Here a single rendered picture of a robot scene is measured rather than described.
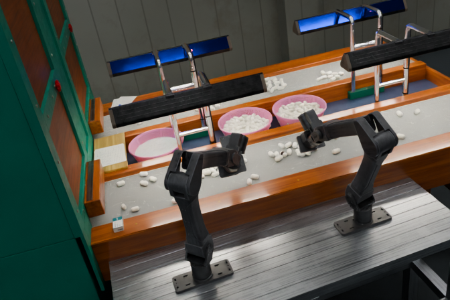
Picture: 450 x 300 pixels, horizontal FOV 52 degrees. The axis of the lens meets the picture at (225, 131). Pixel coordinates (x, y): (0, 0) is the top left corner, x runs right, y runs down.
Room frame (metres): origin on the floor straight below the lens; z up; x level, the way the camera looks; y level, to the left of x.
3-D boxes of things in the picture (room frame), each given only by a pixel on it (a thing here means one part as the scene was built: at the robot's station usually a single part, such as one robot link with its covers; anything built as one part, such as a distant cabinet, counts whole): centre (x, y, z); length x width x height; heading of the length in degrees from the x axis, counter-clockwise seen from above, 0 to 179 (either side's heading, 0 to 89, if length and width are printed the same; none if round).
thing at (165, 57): (2.22, 0.21, 1.08); 0.62 x 0.08 x 0.07; 99
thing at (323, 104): (2.03, -0.38, 0.72); 0.27 x 0.27 x 0.10
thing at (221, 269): (1.12, 0.15, 0.71); 0.20 x 0.07 x 0.08; 103
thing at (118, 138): (1.88, 0.55, 0.77); 0.33 x 0.15 x 0.01; 9
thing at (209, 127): (1.74, 0.13, 0.90); 0.20 x 0.19 x 0.45; 99
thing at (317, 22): (2.37, -0.75, 1.08); 0.62 x 0.08 x 0.07; 99
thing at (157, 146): (1.91, 0.33, 0.71); 0.22 x 0.22 x 0.06
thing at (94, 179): (1.54, 0.54, 0.83); 0.30 x 0.06 x 0.07; 9
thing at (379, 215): (1.25, -0.43, 0.71); 0.20 x 0.07 x 0.08; 103
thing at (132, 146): (1.91, 0.33, 0.72); 0.27 x 0.27 x 0.10
